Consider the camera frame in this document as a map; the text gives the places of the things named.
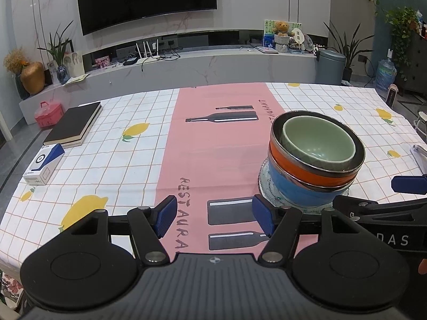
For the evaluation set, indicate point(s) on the decorative plate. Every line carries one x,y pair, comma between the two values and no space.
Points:
310,42

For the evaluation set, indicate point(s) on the dark vase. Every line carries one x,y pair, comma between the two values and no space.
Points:
20,88

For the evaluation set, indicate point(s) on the blue water bottle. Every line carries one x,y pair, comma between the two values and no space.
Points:
386,75

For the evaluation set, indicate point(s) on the green leafy plant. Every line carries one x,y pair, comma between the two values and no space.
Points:
56,48

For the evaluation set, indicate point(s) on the white marble TV console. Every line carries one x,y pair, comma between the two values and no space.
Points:
216,68

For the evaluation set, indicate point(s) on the white and blue box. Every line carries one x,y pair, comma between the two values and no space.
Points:
41,166

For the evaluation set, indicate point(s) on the green ivy plant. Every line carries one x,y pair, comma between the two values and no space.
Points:
402,33

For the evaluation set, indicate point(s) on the white printed card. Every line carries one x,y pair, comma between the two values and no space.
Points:
75,64

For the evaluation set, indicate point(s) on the black notebook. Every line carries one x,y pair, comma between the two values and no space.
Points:
71,125

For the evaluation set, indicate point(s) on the pink basket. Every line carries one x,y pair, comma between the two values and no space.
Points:
49,115

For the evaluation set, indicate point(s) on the pink table runner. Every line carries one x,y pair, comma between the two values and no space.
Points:
216,160

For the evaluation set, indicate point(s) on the white round fan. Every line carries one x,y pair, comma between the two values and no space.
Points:
299,36

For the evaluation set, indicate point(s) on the person's right hand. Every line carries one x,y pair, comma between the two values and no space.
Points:
423,266

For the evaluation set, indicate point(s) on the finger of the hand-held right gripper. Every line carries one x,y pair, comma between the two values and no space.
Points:
363,208
410,185

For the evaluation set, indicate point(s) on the teddy bear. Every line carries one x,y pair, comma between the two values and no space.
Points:
281,28

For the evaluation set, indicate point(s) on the green ceramic bowl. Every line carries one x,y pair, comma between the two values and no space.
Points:
317,140

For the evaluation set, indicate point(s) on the small black box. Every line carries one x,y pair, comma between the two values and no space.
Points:
130,61

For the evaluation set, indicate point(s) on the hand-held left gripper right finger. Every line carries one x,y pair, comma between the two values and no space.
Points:
262,213

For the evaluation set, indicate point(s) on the yellow paper booklet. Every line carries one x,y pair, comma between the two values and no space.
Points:
76,79

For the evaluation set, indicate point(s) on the colourful painting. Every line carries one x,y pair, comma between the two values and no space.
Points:
268,35

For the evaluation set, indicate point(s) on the gold vase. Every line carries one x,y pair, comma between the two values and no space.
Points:
32,78

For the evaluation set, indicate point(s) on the blue glass vase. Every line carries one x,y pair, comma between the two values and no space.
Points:
63,75

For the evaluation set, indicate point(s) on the small pink heater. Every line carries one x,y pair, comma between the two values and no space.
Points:
391,96

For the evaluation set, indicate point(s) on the dried yellow flowers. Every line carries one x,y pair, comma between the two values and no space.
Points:
15,60

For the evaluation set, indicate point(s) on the potted long-leaf plant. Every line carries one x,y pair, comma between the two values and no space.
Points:
348,50

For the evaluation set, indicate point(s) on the floral printed cloth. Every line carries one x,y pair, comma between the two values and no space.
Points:
8,288

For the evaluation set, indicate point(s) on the black curved television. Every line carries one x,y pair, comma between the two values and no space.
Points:
143,0

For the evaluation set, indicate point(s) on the clear glass floral plate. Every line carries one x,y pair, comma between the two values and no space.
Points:
263,183

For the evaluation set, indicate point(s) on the white router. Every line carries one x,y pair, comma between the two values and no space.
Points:
150,58

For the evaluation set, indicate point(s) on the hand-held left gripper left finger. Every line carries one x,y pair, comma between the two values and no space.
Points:
166,215

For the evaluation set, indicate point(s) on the dark cabinet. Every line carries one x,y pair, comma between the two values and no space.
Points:
415,70

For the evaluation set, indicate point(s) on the pink photo card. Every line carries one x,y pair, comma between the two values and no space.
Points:
102,62

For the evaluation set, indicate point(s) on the grey trash can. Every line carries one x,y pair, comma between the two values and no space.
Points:
330,68

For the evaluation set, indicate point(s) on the flat white book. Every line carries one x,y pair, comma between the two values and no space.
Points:
267,50

